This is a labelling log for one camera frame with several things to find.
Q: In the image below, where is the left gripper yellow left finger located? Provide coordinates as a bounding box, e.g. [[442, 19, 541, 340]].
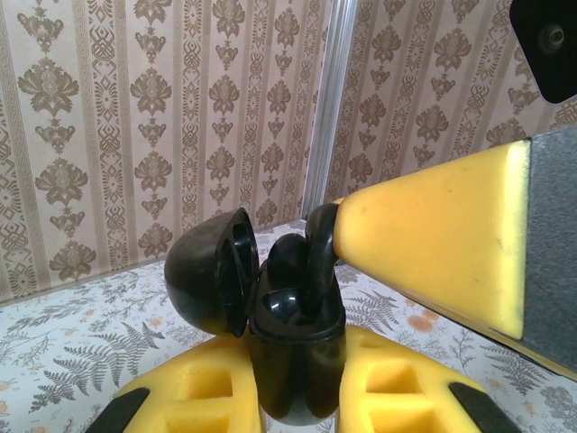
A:
[[101, 336, 268, 433]]

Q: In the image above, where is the aluminium frame post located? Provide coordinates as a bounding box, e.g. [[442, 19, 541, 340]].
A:
[[310, 0, 362, 216]]

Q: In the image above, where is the black wireless earbud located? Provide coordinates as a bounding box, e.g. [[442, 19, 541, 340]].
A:
[[265, 234, 315, 294], [304, 202, 344, 326]]

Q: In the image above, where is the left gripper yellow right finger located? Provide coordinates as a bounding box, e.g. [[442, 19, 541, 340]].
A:
[[335, 327, 519, 433]]

